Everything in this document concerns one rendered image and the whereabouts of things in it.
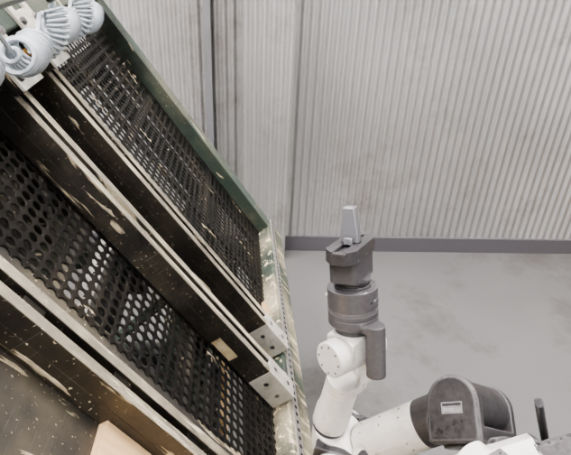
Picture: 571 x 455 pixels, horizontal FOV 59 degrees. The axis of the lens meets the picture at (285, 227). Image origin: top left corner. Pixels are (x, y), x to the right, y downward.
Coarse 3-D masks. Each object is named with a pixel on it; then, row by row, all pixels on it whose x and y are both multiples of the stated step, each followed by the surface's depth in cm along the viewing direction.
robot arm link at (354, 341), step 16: (336, 320) 87; (352, 320) 85; (368, 320) 86; (336, 336) 89; (352, 336) 87; (368, 336) 85; (384, 336) 85; (320, 352) 89; (336, 352) 86; (352, 352) 87; (368, 352) 86; (384, 352) 86; (336, 368) 86; (352, 368) 88; (368, 368) 87; (384, 368) 87
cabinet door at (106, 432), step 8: (104, 424) 80; (112, 424) 80; (104, 432) 78; (112, 432) 80; (120, 432) 81; (96, 440) 78; (104, 440) 77; (112, 440) 79; (120, 440) 80; (128, 440) 82; (96, 448) 76; (104, 448) 76; (112, 448) 78; (120, 448) 79; (128, 448) 81; (136, 448) 83
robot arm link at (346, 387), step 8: (360, 368) 96; (328, 376) 95; (344, 376) 96; (352, 376) 96; (360, 376) 95; (328, 384) 94; (336, 384) 94; (344, 384) 94; (352, 384) 94; (360, 384) 94; (328, 392) 95; (336, 392) 93; (344, 392) 93; (352, 392) 93; (360, 392) 95; (344, 400) 94
